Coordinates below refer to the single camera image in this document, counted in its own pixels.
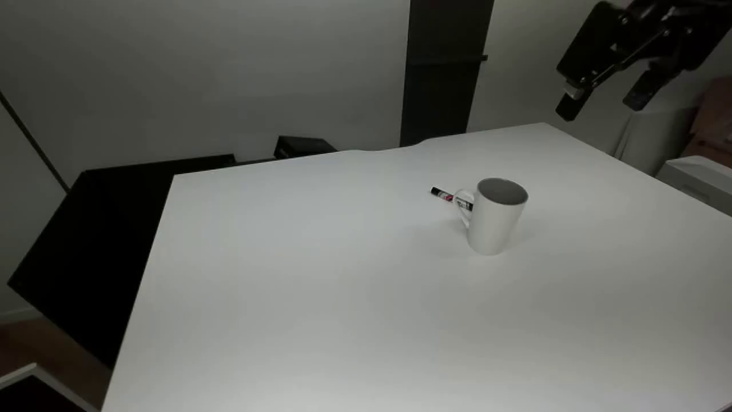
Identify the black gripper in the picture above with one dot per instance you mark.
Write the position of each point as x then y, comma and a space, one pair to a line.
670, 35

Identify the black marker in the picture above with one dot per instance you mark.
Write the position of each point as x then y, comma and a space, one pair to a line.
451, 198

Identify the white ceramic mug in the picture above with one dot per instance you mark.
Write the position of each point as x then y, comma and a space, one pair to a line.
490, 213

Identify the white box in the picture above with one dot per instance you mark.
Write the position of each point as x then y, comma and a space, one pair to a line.
702, 178

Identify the small black box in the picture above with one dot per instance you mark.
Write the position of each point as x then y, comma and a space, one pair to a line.
295, 146

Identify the black side table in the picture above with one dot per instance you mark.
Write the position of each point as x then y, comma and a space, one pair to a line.
86, 268

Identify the black vertical wall panel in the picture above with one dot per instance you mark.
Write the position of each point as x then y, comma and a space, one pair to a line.
444, 56

